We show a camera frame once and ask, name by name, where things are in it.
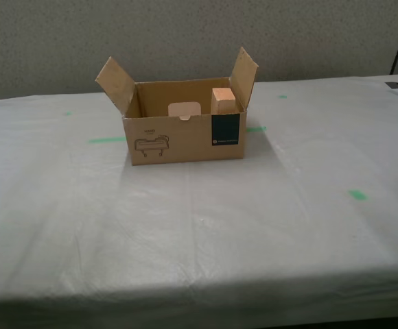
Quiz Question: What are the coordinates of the brown cardboard box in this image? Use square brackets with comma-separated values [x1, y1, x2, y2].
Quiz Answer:
[94, 47, 260, 167]

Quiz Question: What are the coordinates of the light wooden block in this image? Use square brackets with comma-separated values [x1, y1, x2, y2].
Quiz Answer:
[211, 87, 237, 114]

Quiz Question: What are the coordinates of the white plastic table sheet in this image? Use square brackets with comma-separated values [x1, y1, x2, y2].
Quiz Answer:
[0, 72, 398, 329]

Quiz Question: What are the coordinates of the grey fabric cubicle partition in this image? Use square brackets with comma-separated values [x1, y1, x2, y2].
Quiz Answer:
[0, 0, 398, 102]

